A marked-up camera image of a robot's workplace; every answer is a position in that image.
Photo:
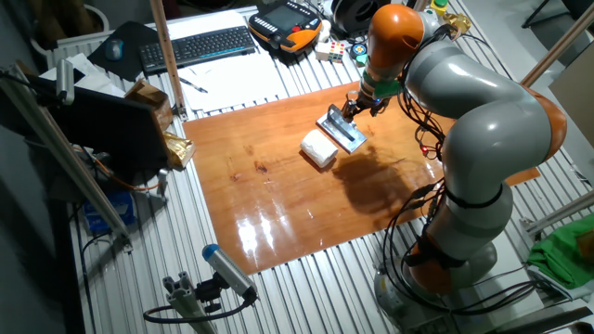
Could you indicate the glossy wooden board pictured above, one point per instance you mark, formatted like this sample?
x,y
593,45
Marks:
x,y
278,185

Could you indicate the yellow box green button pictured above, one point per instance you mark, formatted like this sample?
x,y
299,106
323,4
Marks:
x,y
439,7

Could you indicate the large black spool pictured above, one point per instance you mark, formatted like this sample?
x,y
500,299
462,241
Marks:
x,y
355,16

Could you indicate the wooden upright post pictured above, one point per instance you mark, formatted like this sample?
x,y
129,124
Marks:
x,y
167,55

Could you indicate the small white figure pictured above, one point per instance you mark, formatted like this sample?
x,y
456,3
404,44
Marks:
x,y
325,30

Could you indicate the gold crinkled object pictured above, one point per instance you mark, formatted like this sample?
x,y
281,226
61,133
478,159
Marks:
x,y
457,23

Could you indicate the short aluminium profile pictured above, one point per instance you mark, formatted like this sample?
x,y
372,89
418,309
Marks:
x,y
185,301

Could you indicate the colourful Rubik's cube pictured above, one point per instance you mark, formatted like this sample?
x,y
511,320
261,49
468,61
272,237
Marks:
x,y
337,52

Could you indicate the green cloth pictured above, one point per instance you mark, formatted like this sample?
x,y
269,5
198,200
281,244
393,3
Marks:
x,y
561,255

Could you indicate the black computer keyboard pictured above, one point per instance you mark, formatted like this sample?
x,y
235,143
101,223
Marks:
x,y
199,46

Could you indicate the gold foil bag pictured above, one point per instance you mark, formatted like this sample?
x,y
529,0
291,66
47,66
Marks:
x,y
178,149

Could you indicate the plain white cube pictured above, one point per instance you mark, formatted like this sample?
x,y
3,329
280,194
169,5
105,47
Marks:
x,y
322,52

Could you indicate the beige flat panel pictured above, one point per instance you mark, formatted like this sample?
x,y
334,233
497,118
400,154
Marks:
x,y
575,97

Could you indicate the white round basket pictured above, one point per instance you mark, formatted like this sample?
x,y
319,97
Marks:
x,y
99,16

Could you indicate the metal toilet paper holder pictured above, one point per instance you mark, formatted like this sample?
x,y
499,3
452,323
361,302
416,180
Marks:
x,y
345,134

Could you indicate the aluminium frame bar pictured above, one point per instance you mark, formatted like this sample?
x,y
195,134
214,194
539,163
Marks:
x,y
561,213

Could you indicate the orange black teach pendant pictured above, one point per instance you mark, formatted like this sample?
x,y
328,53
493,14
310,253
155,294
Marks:
x,y
283,21

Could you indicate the silver camera blue cap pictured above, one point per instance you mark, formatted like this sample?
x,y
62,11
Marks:
x,y
227,269

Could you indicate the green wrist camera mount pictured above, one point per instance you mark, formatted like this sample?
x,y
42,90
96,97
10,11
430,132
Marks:
x,y
383,88

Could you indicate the black flat panel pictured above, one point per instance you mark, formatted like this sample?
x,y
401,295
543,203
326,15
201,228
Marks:
x,y
107,125

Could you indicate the slanted wooden beam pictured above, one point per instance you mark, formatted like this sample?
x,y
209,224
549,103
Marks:
x,y
557,46

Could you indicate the black computer mouse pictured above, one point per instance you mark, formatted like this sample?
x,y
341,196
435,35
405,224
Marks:
x,y
114,49

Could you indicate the black round puck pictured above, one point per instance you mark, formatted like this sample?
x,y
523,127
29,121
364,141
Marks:
x,y
358,49

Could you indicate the black mouse pad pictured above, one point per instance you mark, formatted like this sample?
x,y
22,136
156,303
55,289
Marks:
x,y
137,39

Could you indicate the black camera clamp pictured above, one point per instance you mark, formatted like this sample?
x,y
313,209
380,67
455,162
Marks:
x,y
209,292

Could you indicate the thin aluminium post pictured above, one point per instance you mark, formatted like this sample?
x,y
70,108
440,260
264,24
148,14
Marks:
x,y
420,4

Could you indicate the blue packet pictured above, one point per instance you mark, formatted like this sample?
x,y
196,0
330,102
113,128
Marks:
x,y
111,211

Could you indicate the white paper sheets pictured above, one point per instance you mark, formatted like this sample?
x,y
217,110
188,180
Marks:
x,y
236,79

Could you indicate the slanted aluminium beam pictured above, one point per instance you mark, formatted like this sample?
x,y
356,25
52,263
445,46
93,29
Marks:
x,y
60,153

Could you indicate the white toilet paper roll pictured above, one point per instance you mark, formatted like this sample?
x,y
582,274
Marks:
x,y
319,147

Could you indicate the black pen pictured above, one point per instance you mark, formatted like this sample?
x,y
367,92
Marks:
x,y
192,84

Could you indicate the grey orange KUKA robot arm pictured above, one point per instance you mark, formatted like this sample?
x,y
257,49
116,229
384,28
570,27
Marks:
x,y
487,130

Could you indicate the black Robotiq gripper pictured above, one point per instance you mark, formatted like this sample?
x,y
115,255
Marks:
x,y
369,103

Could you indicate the silver bar camera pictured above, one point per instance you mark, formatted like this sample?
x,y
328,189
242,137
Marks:
x,y
65,81

